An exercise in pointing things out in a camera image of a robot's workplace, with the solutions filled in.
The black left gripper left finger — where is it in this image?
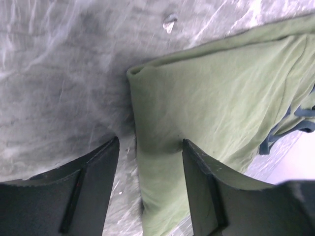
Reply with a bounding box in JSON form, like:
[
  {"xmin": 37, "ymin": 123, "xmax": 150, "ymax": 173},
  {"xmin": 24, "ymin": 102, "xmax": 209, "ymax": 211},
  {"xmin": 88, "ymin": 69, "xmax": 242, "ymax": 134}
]
[{"xmin": 0, "ymin": 137, "xmax": 120, "ymax": 236}]

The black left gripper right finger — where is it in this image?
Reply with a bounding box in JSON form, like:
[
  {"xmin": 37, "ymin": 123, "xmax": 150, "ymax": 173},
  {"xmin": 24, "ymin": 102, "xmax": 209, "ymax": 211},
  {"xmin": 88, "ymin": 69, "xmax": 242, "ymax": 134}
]
[{"xmin": 182, "ymin": 139, "xmax": 315, "ymax": 236}]

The green graphic tank top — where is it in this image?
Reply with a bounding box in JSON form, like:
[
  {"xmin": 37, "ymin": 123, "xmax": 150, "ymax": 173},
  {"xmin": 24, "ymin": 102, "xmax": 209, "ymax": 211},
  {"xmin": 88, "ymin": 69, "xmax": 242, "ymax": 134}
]
[{"xmin": 127, "ymin": 14, "xmax": 315, "ymax": 236}]

